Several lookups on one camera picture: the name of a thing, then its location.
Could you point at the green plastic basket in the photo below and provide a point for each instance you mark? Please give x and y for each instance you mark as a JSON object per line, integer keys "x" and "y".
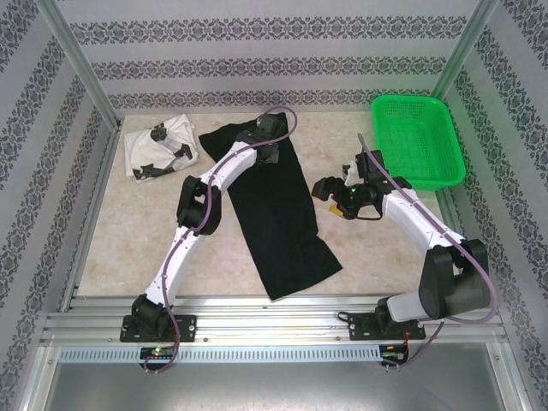
{"x": 419, "y": 145}

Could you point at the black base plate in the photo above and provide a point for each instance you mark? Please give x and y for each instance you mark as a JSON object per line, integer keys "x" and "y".
{"x": 361, "y": 325}
{"x": 186, "y": 327}

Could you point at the left controller board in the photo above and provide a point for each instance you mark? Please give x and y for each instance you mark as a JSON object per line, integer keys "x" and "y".
{"x": 156, "y": 352}

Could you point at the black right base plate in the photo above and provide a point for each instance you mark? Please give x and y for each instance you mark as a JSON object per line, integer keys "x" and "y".
{"x": 361, "y": 325}

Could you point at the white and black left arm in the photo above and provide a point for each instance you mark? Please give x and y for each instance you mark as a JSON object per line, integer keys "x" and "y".
{"x": 231, "y": 167}

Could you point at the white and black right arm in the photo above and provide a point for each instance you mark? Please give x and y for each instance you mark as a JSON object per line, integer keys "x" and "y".
{"x": 411, "y": 210}

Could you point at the controller board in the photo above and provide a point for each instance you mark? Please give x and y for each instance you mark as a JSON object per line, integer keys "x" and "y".
{"x": 156, "y": 352}
{"x": 394, "y": 351}

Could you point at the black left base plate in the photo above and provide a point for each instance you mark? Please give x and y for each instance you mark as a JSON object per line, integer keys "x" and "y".
{"x": 186, "y": 327}

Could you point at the aluminium frame post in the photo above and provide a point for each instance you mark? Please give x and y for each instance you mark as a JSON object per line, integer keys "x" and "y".
{"x": 462, "y": 47}
{"x": 81, "y": 64}

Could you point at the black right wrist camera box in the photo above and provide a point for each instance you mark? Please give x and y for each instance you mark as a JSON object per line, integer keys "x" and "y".
{"x": 369, "y": 164}

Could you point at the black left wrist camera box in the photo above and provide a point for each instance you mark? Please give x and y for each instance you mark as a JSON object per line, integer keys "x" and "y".
{"x": 270, "y": 124}

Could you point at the right controller board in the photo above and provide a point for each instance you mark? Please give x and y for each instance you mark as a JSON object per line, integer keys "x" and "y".
{"x": 394, "y": 351}

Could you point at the aluminium mounting rail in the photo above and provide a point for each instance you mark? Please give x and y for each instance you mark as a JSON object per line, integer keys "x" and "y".
{"x": 265, "y": 321}

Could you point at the white t-shirt with black print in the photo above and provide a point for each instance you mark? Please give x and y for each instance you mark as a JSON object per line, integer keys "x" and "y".
{"x": 145, "y": 145}

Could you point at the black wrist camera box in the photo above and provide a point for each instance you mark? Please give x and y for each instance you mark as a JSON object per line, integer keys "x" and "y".
{"x": 369, "y": 164}
{"x": 270, "y": 124}

